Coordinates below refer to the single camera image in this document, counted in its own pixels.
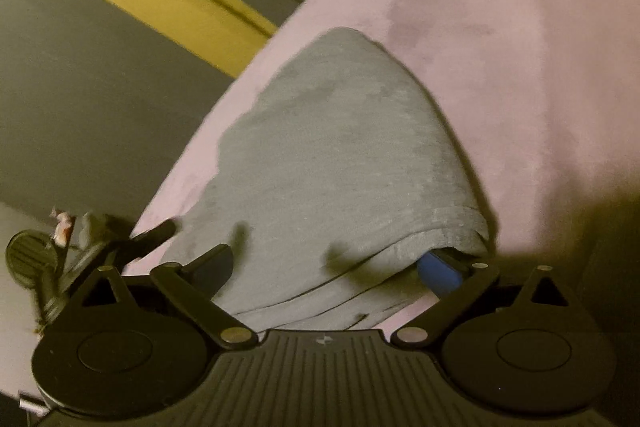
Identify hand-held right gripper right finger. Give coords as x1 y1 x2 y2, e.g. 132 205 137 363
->
390 251 593 352

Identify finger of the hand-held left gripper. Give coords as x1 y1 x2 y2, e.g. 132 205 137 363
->
128 219 178 245

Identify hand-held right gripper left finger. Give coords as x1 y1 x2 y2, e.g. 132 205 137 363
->
57 244 257 352

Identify grey pants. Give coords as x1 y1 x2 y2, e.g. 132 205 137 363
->
167 27 492 334

